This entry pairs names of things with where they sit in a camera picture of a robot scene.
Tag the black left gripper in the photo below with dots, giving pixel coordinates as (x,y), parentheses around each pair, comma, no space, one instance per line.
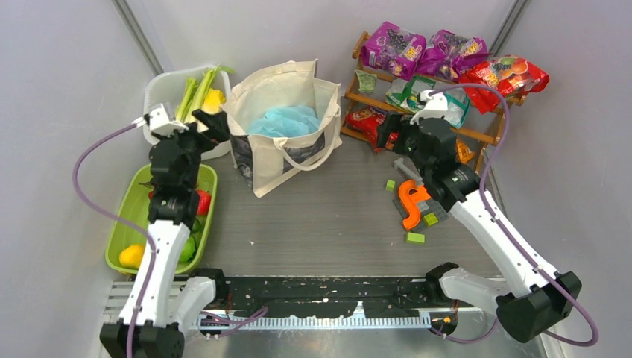
(216,127)

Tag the small green packet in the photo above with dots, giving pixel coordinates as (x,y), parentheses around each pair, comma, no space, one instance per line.
(366,81)

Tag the red fruit candy bag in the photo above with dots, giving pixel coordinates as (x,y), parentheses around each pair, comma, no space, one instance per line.
(511,75)

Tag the purple snack bag left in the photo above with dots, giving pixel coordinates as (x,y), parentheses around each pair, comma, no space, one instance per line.
(394,50)

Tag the green celery bunch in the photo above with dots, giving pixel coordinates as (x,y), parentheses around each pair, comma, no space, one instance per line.
(208,76)

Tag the purple snack bag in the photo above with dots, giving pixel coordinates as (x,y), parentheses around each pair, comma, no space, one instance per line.
(394,50)
(448,55)

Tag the purple snack bag right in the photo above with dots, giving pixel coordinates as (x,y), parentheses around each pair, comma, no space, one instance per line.
(448,55)

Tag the red fruit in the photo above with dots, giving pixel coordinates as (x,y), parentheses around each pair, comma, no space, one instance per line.
(204,202)

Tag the canvas tote bag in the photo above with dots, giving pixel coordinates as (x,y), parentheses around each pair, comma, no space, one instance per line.
(264,162)

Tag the green custard apple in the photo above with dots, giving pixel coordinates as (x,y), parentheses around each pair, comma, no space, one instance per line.
(189,250)

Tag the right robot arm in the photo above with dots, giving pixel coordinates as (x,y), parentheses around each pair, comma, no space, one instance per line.
(534,296)

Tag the small green cube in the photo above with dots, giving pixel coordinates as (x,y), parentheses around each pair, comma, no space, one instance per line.
(390,185)

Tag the yellow napa cabbage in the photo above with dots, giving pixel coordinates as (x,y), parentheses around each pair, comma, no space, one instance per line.
(213,101)

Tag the wooden rack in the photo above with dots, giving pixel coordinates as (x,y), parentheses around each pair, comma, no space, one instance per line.
(470,146)

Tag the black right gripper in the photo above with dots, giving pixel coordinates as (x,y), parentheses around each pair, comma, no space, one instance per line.
(393,122)

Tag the orange toy piece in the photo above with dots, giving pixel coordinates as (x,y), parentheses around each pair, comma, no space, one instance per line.
(410,194)

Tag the green toy block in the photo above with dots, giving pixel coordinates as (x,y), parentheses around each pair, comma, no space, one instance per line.
(416,238)

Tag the white plastic basket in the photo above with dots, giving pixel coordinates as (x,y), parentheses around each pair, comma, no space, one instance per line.
(168,89)

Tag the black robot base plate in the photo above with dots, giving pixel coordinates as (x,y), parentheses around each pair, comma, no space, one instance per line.
(328,297)

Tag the blue plastic grocery bag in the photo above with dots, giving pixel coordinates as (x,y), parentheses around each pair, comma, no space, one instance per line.
(287,122)

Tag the green orange mango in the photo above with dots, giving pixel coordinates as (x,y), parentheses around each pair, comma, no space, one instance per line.
(197,226)

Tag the green white snack bag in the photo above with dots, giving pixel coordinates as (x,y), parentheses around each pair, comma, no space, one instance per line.
(405,95)

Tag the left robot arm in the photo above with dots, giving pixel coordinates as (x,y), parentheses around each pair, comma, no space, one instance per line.
(150,325)

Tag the teal snack bag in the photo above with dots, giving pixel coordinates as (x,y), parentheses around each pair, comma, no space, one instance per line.
(458,104)

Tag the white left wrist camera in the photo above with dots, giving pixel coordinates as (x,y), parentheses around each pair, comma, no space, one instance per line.
(157,124)

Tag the orange potato chip bag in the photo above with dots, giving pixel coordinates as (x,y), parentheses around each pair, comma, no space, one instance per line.
(463,152)

